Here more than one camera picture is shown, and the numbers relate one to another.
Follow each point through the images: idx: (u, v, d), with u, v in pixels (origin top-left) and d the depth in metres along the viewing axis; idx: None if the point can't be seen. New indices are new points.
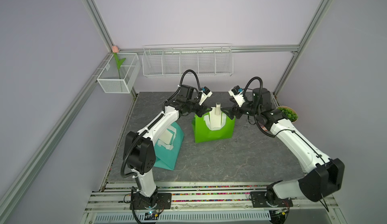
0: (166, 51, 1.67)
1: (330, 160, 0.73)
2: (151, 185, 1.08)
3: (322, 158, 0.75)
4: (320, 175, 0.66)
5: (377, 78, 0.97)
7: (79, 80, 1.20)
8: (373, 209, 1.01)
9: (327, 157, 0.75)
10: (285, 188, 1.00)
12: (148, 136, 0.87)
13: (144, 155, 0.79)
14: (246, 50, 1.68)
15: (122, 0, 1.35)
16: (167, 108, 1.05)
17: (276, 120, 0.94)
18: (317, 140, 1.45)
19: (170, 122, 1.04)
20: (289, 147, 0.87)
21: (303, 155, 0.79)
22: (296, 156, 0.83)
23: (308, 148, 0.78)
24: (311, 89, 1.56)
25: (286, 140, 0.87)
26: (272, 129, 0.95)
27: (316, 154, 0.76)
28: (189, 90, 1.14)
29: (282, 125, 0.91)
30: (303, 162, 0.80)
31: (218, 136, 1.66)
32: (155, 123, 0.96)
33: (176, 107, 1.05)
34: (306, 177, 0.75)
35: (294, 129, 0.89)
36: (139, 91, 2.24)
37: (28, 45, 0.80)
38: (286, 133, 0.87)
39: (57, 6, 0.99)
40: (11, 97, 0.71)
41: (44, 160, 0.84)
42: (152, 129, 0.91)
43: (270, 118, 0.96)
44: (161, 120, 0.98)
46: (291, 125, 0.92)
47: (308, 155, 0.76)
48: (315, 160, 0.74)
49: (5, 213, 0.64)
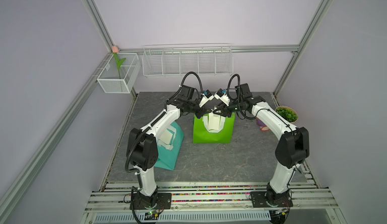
0: (166, 51, 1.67)
1: (298, 129, 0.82)
2: (152, 183, 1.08)
3: (290, 127, 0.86)
4: (287, 139, 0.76)
5: (377, 79, 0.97)
7: (79, 79, 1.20)
8: (373, 209, 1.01)
9: (295, 126, 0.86)
10: (276, 173, 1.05)
12: (151, 133, 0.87)
13: (147, 151, 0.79)
14: (246, 50, 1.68)
15: (122, 0, 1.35)
16: (169, 107, 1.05)
17: (255, 102, 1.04)
18: (317, 140, 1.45)
19: (172, 120, 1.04)
20: (265, 122, 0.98)
21: (275, 126, 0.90)
22: (271, 129, 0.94)
23: (279, 120, 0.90)
24: (311, 89, 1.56)
25: (263, 118, 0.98)
26: (252, 111, 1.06)
27: (285, 124, 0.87)
28: (191, 89, 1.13)
29: (259, 106, 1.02)
30: (275, 134, 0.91)
31: (215, 139, 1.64)
32: (158, 120, 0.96)
33: (178, 106, 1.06)
34: (278, 145, 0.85)
35: (269, 108, 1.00)
36: (139, 91, 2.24)
37: (28, 44, 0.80)
38: (263, 112, 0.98)
39: (57, 5, 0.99)
40: (10, 98, 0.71)
41: (44, 160, 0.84)
42: (155, 126, 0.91)
43: (249, 100, 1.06)
44: (164, 117, 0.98)
46: (267, 104, 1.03)
47: (278, 125, 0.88)
48: (284, 128, 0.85)
49: (5, 213, 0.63)
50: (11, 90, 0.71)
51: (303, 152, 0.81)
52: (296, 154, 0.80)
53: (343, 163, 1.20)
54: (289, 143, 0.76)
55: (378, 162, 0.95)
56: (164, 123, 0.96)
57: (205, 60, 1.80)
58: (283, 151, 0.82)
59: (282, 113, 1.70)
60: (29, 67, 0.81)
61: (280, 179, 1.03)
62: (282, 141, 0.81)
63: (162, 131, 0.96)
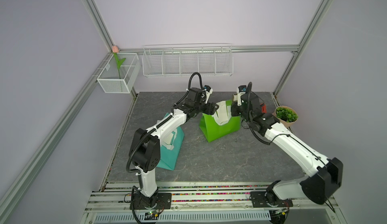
0: (166, 51, 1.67)
1: (329, 161, 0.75)
2: (153, 184, 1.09)
3: (321, 160, 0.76)
4: (324, 178, 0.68)
5: (377, 78, 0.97)
7: (79, 79, 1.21)
8: (373, 209, 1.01)
9: (326, 158, 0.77)
10: (288, 191, 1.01)
12: (156, 135, 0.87)
13: (150, 152, 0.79)
14: (246, 50, 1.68)
15: (122, 0, 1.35)
16: (175, 109, 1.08)
17: (269, 126, 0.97)
18: (318, 140, 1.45)
19: (179, 124, 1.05)
20: (285, 149, 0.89)
21: (302, 159, 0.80)
22: (296, 161, 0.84)
23: (306, 151, 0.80)
24: (311, 89, 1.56)
25: (283, 145, 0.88)
26: (266, 135, 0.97)
27: (314, 156, 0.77)
28: (198, 93, 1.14)
29: (276, 131, 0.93)
30: (303, 166, 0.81)
31: (229, 129, 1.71)
32: (164, 123, 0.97)
33: (185, 112, 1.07)
34: (309, 182, 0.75)
35: (289, 133, 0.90)
36: (139, 91, 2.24)
37: (28, 44, 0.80)
38: (282, 138, 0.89)
39: (57, 5, 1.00)
40: (9, 98, 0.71)
41: (45, 159, 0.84)
42: (160, 128, 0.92)
43: (263, 123, 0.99)
44: (171, 121, 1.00)
46: (284, 128, 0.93)
47: (307, 159, 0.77)
48: (315, 163, 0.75)
49: (6, 213, 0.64)
50: (12, 90, 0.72)
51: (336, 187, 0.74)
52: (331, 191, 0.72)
53: (342, 163, 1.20)
54: (326, 182, 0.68)
55: (378, 163, 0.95)
56: (169, 125, 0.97)
57: (205, 60, 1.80)
58: (314, 189, 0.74)
59: (282, 113, 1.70)
60: (29, 68, 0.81)
61: (292, 195, 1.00)
62: (315, 180, 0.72)
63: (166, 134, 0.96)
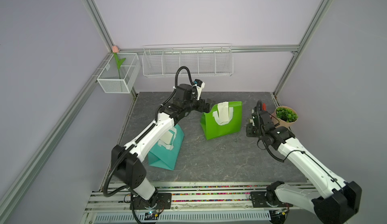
0: (166, 51, 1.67)
1: (346, 184, 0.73)
2: (145, 193, 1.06)
3: (337, 182, 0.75)
4: (339, 203, 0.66)
5: (377, 78, 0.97)
7: (79, 79, 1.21)
8: (372, 209, 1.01)
9: (343, 181, 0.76)
10: (293, 199, 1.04)
12: (135, 152, 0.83)
13: (130, 172, 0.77)
14: (246, 50, 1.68)
15: (122, 0, 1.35)
16: (159, 117, 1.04)
17: (283, 140, 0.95)
18: (318, 140, 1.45)
19: (164, 131, 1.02)
20: (299, 167, 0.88)
21: (316, 178, 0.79)
22: (310, 180, 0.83)
23: (321, 171, 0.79)
24: (311, 89, 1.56)
25: (297, 161, 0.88)
26: (280, 149, 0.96)
27: (330, 178, 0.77)
28: (186, 92, 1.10)
29: (291, 146, 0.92)
30: (317, 187, 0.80)
31: (228, 130, 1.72)
32: (144, 135, 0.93)
33: (171, 115, 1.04)
34: (321, 204, 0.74)
35: (304, 150, 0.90)
36: (139, 91, 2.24)
37: (28, 44, 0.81)
38: (296, 155, 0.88)
39: (57, 5, 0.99)
40: (9, 98, 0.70)
41: (44, 159, 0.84)
42: (140, 143, 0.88)
43: (276, 136, 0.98)
44: (151, 131, 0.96)
46: (300, 145, 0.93)
47: (322, 179, 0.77)
48: (330, 185, 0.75)
49: (6, 213, 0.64)
50: (12, 90, 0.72)
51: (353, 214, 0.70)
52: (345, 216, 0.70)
53: (342, 163, 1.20)
54: (342, 207, 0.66)
55: (378, 163, 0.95)
56: (150, 137, 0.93)
57: (204, 60, 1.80)
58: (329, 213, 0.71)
59: (282, 113, 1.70)
60: (28, 68, 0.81)
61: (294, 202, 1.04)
62: (328, 202, 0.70)
63: (149, 145, 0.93)
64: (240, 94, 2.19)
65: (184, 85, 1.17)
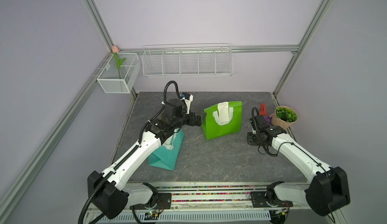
0: (166, 51, 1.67)
1: (332, 169, 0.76)
2: (142, 200, 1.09)
3: (322, 166, 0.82)
4: (322, 183, 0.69)
5: (377, 78, 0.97)
7: (79, 79, 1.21)
8: (372, 208, 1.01)
9: (328, 165, 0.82)
10: (289, 192, 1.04)
12: (113, 180, 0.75)
13: (106, 206, 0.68)
14: (246, 50, 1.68)
15: (122, 0, 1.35)
16: (143, 136, 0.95)
17: (275, 134, 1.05)
18: (318, 140, 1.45)
19: (149, 152, 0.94)
20: (291, 159, 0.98)
21: (304, 165, 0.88)
22: (300, 168, 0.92)
23: (308, 158, 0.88)
24: (311, 89, 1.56)
25: (287, 152, 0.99)
26: (273, 143, 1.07)
27: (315, 163, 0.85)
28: (175, 107, 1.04)
29: (281, 139, 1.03)
30: (306, 173, 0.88)
31: (228, 130, 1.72)
32: (126, 160, 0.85)
33: (157, 135, 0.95)
34: (311, 190, 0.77)
35: (293, 141, 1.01)
36: (139, 91, 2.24)
37: (28, 44, 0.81)
38: (286, 146, 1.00)
39: (57, 6, 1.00)
40: (9, 98, 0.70)
41: (44, 159, 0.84)
42: (120, 169, 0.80)
43: (269, 133, 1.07)
44: (134, 154, 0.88)
46: (289, 137, 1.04)
47: (308, 164, 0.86)
48: (315, 168, 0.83)
49: (5, 213, 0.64)
50: (12, 90, 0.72)
51: (342, 200, 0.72)
52: (334, 202, 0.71)
53: (342, 163, 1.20)
54: (325, 188, 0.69)
55: (378, 163, 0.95)
56: (132, 161, 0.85)
57: (205, 60, 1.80)
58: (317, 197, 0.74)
59: (282, 113, 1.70)
60: (28, 68, 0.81)
61: (292, 198, 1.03)
62: (315, 185, 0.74)
63: (131, 170, 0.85)
64: (240, 94, 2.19)
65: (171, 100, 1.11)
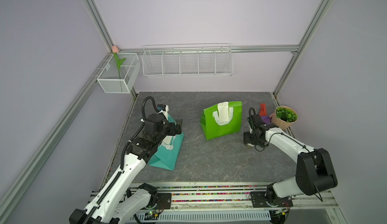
0: (166, 51, 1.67)
1: (316, 150, 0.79)
2: (140, 205, 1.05)
3: (307, 148, 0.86)
4: (305, 160, 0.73)
5: (377, 78, 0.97)
7: (79, 79, 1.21)
8: (372, 208, 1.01)
9: (312, 148, 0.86)
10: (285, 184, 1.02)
12: (98, 216, 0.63)
13: None
14: (247, 50, 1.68)
15: (122, 0, 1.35)
16: (125, 160, 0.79)
17: (267, 128, 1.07)
18: (318, 140, 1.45)
19: (135, 175, 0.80)
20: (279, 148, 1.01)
21: (291, 149, 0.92)
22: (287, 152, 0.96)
23: (294, 142, 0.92)
24: (311, 89, 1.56)
25: (277, 142, 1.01)
26: (266, 136, 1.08)
27: (301, 145, 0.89)
28: (156, 124, 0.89)
29: (272, 131, 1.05)
30: (293, 156, 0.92)
31: (228, 130, 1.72)
32: (109, 190, 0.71)
33: (139, 156, 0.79)
34: (298, 171, 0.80)
35: (282, 131, 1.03)
36: (139, 91, 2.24)
37: (28, 44, 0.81)
38: (276, 136, 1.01)
39: (57, 6, 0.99)
40: (8, 98, 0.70)
41: (44, 159, 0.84)
42: (104, 202, 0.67)
43: (262, 127, 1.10)
44: (118, 181, 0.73)
46: (280, 128, 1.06)
47: (294, 148, 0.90)
48: (299, 150, 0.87)
49: (5, 213, 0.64)
50: (12, 90, 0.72)
51: (328, 181, 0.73)
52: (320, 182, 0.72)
53: (342, 163, 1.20)
54: (307, 164, 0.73)
55: (379, 163, 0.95)
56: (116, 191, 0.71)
57: (205, 60, 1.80)
58: (303, 177, 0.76)
59: (282, 113, 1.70)
60: (28, 68, 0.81)
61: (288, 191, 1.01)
62: (301, 166, 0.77)
63: (118, 200, 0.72)
64: (240, 94, 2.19)
65: (151, 115, 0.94)
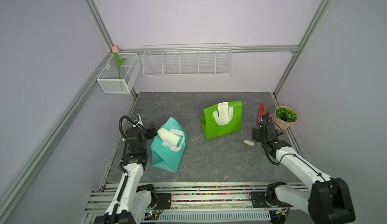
0: (166, 51, 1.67)
1: (334, 180, 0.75)
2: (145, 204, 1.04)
3: (322, 176, 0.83)
4: (319, 191, 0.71)
5: (377, 78, 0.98)
7: (79, 80, 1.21)
8: (373, 209, 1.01)
9: (328, 176, 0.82)
10: (291, 196, 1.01)
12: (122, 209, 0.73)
13: None
14: (247, 50, 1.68)
15: (122, 0, 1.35)
16: (127, 167, 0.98)
17: (278, 148, 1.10)
18: (318, 139, 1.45)
19: (138, 178, 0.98)
20: (293, 170, 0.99)
21: (305, 175, 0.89)
22: (301, 177, 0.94)
23: (308, 167, 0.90)
24: (311, 89, 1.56)
25: (289, 164, 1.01)
26: (276, 156, 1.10)
27: (316, 172, 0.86)
28: (138, 135, 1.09)
29: (284, 151, 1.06)
30: (307, 182, 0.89)
31: (228, 130, 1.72)
32: (123, 190, 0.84)
33: (138, 162, 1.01)
34: (312, 201, 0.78)
35: (295, 153, 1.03)
36: (139, 91, 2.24)
37: (28, 44, 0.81)
38: (288, 157, 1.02)
39: (57, 6, 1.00)
40: (7, 98, 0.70)
41: (44, 160, 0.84)
42: (123, 199, 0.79)
43: (273, 146, 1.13)
44: (128, 182, 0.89)
46: (293, 150, 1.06)
47: (308, 173, 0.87)
48: (314, 177, 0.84)
49: (5, 213, 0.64)
50: (12, 90, 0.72)
51: (345, 214, 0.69)
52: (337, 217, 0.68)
53: (342, 163, 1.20)
54: (322, 195, 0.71)
55: (379, 163, 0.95)
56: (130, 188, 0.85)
57: (204, 60, 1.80)
58: (318, 207, 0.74)
59: (282, 113, 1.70)
60: (28, 68, 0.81)
61: (294, 203, 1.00)
62: (316, 196, 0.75)
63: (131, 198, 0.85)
64: (240, 94, 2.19)
65: (128, 131, 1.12)
